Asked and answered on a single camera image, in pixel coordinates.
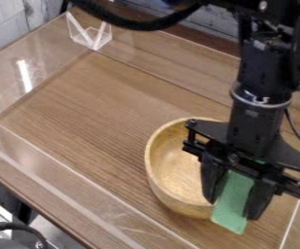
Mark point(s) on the clear acrylic corner bracket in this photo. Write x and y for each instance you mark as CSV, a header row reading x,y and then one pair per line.
x,y
92,37

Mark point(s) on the brown wooden bowl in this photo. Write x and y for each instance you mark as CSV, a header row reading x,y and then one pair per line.
x,y
173,172

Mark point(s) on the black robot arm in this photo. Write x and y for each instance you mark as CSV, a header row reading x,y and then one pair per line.
x,y
268,39

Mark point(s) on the black metal table frame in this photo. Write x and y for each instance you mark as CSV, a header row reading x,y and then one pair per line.
x,y
17,212

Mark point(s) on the green rectangular block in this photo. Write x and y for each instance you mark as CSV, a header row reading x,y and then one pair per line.
x,y
228,213

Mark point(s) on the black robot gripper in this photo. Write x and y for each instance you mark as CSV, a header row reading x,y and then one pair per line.
x,y
248,146

